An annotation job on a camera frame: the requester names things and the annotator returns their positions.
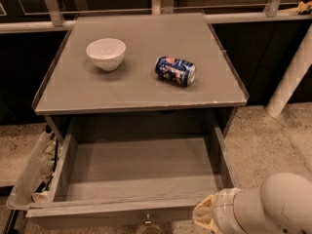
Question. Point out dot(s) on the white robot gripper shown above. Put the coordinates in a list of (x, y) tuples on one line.
[(222, 209)]

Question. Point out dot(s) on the grey top drawer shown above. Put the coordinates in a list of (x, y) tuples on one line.
[(118, 182)]

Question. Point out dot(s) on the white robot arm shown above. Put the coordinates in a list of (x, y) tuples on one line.
[(281, 202)]

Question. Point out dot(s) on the metal drawer knob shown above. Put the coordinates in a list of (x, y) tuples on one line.
[(148, 221)]

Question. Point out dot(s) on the grey cabinet with flat top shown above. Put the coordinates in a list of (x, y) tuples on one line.
[(75, 86)]

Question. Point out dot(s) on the blue soda can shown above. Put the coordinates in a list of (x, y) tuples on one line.
[(179, 71)]

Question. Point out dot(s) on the white ceramic bowl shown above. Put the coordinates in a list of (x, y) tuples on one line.
[(107, 53)]

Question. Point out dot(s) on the metal railing frame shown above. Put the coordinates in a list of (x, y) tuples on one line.
[(51, 15)]

